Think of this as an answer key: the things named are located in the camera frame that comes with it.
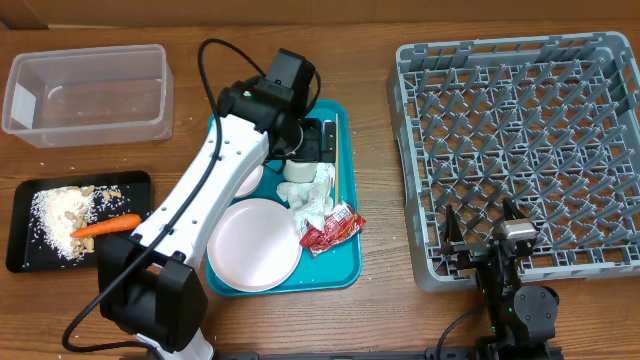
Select pink bowl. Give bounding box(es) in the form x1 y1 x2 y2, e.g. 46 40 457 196
234 165 264 199

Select rice and peanut scraps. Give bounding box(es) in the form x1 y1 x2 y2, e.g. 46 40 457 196
31 185 129 261

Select clear plastic bin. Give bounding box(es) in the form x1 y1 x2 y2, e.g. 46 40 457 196
1 44 174 148

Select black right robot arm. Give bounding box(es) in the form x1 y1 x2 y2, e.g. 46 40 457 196
434 198 563 360

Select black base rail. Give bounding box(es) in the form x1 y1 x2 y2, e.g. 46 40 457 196
199 345 565 360

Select grey dishwasher rack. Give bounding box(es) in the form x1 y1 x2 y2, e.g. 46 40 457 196
387 32 639 292

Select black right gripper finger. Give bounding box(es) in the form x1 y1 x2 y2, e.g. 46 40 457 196
444 205 463 243
502 197 526 221

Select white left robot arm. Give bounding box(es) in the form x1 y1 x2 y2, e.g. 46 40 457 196
97 49 336 359

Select red snack wrapper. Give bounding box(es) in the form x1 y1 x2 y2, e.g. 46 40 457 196
299 202 366 258

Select wooden chopstick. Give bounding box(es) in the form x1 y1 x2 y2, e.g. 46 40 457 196
334 112 341 206

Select teal serving tray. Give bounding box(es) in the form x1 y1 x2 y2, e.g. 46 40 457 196
205 98 363 298

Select white cup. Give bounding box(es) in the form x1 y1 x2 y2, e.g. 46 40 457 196
283 160 317 183

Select orange carrot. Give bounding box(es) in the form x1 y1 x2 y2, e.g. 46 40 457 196
70 214 142 238

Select white napkin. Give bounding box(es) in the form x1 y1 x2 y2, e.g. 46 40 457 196
276 163 335 235

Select black waste tray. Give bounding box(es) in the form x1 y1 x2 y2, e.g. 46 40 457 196
6 171 153 280

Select large pink plate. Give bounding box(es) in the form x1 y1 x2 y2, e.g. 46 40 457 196
207 198 302 293

